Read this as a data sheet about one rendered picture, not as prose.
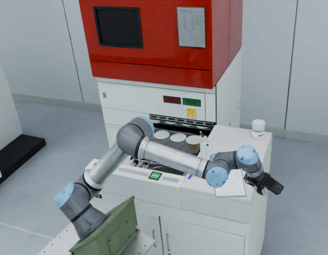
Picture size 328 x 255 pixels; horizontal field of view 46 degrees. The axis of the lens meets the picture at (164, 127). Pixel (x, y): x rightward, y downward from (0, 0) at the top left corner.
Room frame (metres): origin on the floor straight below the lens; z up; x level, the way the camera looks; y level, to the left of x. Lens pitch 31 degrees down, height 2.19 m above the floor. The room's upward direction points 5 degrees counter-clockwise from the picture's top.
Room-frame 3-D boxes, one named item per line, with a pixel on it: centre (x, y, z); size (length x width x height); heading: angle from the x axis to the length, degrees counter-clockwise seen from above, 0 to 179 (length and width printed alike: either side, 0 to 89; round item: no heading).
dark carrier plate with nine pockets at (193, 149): (1.93, -0.03, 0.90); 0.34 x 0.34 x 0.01; 65
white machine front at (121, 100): (2.21, 0.05, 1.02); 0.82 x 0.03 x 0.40; 65
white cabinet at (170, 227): (1.80, -0.06, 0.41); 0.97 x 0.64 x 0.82; 65
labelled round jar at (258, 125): (1.85, -0.54, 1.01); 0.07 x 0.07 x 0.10
